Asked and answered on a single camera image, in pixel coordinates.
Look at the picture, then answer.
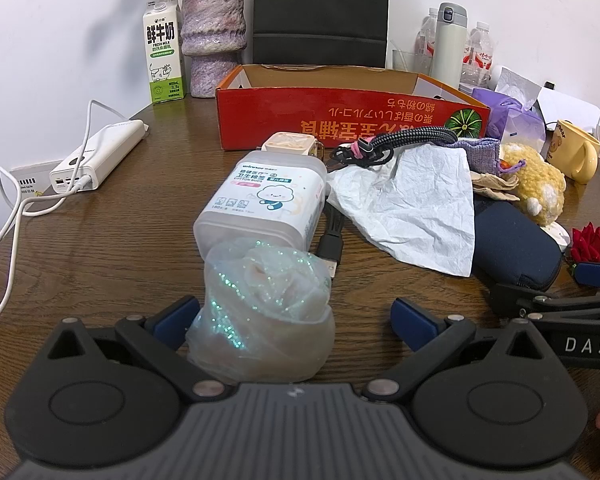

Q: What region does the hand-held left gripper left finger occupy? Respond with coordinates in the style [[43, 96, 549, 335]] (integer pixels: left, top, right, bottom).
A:
[[45, 296, 231, 402]]

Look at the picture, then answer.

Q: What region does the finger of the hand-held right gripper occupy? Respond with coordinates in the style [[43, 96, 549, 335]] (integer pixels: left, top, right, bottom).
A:
[[489, 282, 600, 319], [574, 261, 600, 292]]

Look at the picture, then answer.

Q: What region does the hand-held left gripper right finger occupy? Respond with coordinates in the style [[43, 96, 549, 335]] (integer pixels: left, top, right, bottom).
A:
[[362, 298, 556, 403]]

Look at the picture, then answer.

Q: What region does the red rose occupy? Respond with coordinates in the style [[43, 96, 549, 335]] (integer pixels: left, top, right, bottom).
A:
[[567, 225, 600, 276]]

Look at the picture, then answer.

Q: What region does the navy zip pouch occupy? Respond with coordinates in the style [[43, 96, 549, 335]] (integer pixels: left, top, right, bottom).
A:
[[472, 195, 563, 293]]

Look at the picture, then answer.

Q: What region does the glittery clear plastic bag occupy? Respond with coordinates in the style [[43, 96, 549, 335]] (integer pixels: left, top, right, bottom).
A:
[[186, 240, 337, 386]]

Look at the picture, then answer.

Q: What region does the white tissue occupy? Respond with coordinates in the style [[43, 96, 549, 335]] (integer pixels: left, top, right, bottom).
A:
[[326, 146, 477, 278]]

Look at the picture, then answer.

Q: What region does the yellow white plush toy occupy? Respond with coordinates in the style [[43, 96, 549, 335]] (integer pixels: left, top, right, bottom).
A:
[[500, 142, 567, 225]]

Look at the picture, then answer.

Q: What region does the black usb cable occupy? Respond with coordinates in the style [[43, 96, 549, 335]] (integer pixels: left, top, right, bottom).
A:
[[314, 205, 343, 281]]

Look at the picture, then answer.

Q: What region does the purple knit pouch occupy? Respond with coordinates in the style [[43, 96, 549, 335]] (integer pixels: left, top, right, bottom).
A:
[[445, 137, 503, 183]]

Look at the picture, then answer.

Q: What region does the clear cotton swab box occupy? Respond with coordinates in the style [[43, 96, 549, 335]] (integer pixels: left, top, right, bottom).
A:
[[193, 150, 328, 261]]

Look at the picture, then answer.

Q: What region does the black braided cable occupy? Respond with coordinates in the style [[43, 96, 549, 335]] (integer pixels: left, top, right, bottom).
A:
[[325, 127, 458, 171]]

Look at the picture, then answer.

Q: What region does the beige cube box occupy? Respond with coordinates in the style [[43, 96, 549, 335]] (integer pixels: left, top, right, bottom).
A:
[[261, 131, 326, 161]]

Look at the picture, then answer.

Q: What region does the red cardboard box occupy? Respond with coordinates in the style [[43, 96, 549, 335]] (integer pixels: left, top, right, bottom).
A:
[[215, 64, 492, 152]]

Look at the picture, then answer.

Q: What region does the wooden desktop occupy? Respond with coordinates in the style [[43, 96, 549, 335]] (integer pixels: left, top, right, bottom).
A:
[[0, 91, 600, 461]]

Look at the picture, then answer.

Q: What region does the yellow mug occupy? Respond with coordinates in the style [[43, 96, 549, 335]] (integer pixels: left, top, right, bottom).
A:
[[547, 120, 600, 184]]

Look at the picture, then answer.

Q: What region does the white curved sheet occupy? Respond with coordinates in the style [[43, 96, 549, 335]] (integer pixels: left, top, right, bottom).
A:
[[535, 85, 600, 128]]

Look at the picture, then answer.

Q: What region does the purple tissue pack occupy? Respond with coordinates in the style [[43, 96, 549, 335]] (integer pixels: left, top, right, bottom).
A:
[[472, 66, 548, 143]]

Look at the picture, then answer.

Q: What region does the white power bank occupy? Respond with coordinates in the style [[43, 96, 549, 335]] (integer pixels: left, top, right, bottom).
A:
[[49, 119, 146, 195]]

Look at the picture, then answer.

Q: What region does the white printed card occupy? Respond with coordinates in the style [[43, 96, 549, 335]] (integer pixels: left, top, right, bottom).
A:
[[10, 162, 66, 197]]

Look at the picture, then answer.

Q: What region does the clear water bottle red label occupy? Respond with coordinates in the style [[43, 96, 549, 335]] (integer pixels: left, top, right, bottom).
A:
[[414, 8, 438, 61], [460, 21, 496, 88]]

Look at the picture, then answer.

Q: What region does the white thermos bottle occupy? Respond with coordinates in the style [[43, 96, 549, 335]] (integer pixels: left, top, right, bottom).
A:
[[431, 2, 468, 88]]

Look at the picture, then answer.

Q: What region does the clear glass cup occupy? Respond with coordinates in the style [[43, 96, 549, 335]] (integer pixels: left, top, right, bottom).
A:
[[391, 47, 433, 75]]

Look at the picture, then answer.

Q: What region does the white green milk carton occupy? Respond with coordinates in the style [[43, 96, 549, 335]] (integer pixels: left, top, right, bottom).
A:
[[142, 0, 187, 106]]

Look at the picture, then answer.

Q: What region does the purple textured vase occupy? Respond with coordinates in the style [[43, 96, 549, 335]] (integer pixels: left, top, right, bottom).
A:
[[180, 0, 246, 98]]

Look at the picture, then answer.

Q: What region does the black paper bag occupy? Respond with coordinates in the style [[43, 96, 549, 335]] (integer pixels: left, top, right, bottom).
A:
[[251, 0, 391, 68]]

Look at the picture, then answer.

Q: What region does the white charging cable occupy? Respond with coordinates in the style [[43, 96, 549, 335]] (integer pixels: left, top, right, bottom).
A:
[[0, 100, 146, 331]]

